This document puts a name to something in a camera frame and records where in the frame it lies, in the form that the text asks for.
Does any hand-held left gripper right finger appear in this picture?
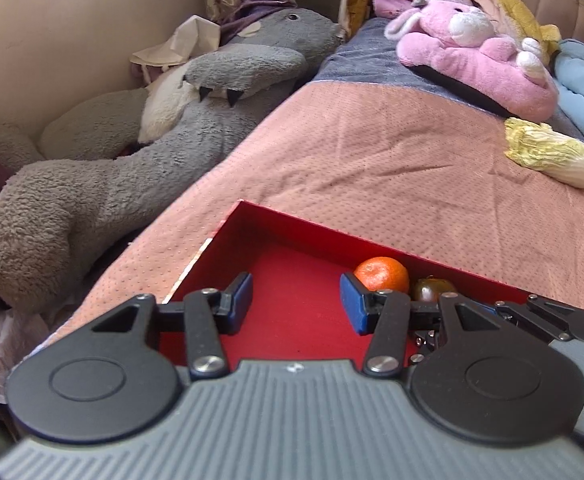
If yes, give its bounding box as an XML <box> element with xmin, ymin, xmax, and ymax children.
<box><xmin>340</xmin><ymin>273</ymin><xmax>503</xmax><ymax>377</ymax></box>

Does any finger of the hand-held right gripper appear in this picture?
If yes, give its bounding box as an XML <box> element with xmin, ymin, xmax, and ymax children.
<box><xmin>526</xmin><ymin>294</ymin><xmax>580</xmax><ymax>322</ymax></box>
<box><xmin>492</xmin><ymin>301</ymin><xmax>573</xmax><ymax>344</ymax></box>

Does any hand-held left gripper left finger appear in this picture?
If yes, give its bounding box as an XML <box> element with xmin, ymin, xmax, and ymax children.
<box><xmin>92</xmin><ymin>272</ymin><xmax>253</xmax><ymax>377</ymax></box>

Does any orange tangerine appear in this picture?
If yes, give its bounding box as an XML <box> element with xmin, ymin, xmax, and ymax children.
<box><xmin>353</xmin><ymin>256</ymin><xmax>410</xmax><ymax>295</ymax></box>

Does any red shallow tray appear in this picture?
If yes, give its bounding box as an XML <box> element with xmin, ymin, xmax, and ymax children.
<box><xmin>159</xmin><ymin>200</ymin><xmax>543</xmax><ymax>377</ymax></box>

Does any dark brown tomato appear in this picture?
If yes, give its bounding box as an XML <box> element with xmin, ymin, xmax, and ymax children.
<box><xmin>411</xmin><ymin>275</ymin><xmax>458</xmax><ymax>303</ymax></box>

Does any pink dotted bedsheet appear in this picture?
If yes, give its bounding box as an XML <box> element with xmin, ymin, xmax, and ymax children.
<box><xmin>36</xmin><ymin>80</ymin><xmax>584</xmax><ymax>361</ymax></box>

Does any napa cabbage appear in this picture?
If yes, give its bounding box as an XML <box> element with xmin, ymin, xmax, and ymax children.
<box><xmin>503</xmin><ymin>117</ymin><xmax>584</xmax><ymax>190</ymax></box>

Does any grey plush toy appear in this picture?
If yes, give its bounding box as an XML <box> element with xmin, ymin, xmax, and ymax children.
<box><xmin>0</xmin><ymin>7</ymin><xmax>345</xmax><ymax>313</ymax></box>
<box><xmin>219</xmin><ymin>0</ymin><xmax>297</xmax><ymax>43</ymax></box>

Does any beige fleece cushion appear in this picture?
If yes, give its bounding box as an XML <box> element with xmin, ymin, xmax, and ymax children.
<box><xmin>39</xmin><ymin>89</ymin><xmax>149</xmax><ymax>161</ymax></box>
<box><xmin>0</xmin><ymin>122</ymin><xmax>40</xmax><ymax>171</ymax></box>

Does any crumpled translucent plastic sheet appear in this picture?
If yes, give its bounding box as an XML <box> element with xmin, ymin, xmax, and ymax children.
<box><xmin>0</xmin><ymin>305</ymin><xmax>52</xmax><ymax>406</ymax></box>

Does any grey blue bed cover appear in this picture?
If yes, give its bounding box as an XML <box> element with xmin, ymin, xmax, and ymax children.
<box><xmin>312</xmin><ymin>17</ymin><xmax>584</xmax><ymax>153</ymax></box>

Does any pink plush toy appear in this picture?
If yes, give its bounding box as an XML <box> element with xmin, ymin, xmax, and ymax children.
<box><xmin>384</xmin><ymin>0</ymin><xmax>559</xmax><ymax>120</ymax></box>

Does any white paper bag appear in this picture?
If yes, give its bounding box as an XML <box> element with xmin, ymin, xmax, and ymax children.
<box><xmin>130</xmin><ymin>15</ymin><xmax>221</xmax><ymax>68</ymax></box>

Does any light wooden board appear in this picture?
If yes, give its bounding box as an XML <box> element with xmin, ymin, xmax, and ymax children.
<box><xmin>339</xmin><ymin>0</ymin><xmax>373</xmax><ymax>41</ymax></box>

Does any yellow garment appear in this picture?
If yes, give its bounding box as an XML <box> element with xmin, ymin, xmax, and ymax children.
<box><xmin>452</xmin><ymin>0</ymin><xmax>563</xmax><ymax>61</ymax></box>

